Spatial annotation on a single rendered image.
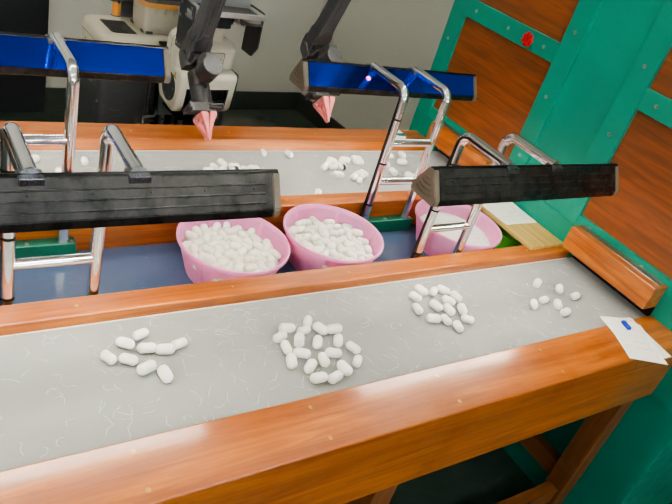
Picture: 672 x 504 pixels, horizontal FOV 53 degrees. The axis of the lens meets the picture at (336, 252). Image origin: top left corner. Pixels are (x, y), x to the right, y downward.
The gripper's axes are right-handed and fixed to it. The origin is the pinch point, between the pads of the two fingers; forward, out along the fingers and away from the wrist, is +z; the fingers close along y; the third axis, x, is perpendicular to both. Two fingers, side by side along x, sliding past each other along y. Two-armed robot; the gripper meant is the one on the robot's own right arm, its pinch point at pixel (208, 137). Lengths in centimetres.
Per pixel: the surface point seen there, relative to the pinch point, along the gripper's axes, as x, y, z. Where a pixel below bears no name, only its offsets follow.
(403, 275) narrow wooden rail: -36, 28, 50
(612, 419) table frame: -45, 82, 97
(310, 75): -31.4, 16.1, -4.8
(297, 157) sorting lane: 6.7, 32.2, 3.1
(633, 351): -64, 71, 79
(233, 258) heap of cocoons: -24.1, -10.5, 39.5
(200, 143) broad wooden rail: 9.7, 1.8, -2.2
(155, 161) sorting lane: 6.0, -13.9, 4.8
